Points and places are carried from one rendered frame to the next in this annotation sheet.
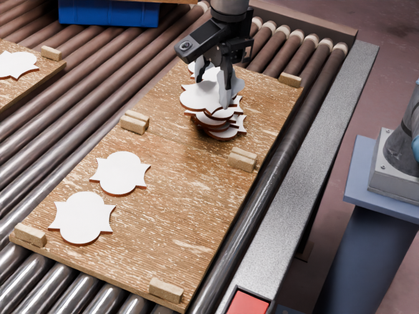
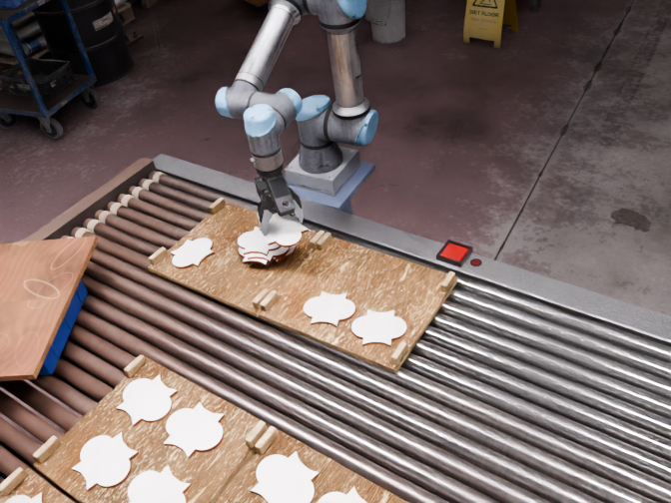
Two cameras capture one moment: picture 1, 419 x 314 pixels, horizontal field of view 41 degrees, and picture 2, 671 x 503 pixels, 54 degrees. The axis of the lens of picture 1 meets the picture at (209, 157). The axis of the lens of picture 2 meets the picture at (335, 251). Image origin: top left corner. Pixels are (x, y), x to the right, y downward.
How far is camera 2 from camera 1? 1.41 m
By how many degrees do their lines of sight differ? 51
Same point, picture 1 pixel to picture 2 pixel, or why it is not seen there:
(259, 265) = (415, 247)
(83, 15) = (57, 345)
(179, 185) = (343, 276)
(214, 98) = (290, 226)
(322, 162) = (316, 207)
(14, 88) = (190, 393)
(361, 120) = not seen: hidden behind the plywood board
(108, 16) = (68, 322)
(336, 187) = not seen: hidden behind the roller
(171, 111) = (248, 280)
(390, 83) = (33, 217)
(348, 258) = not seen: hidden behind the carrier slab
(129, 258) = (417, 302)
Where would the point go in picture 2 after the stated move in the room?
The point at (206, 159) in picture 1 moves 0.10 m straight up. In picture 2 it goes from (315, 261) to (310, 235)
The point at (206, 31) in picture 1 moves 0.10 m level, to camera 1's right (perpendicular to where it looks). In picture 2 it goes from (279, 186) to (292, 164)
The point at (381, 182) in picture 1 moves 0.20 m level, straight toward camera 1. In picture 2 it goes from (336, 184) to (386, 202)
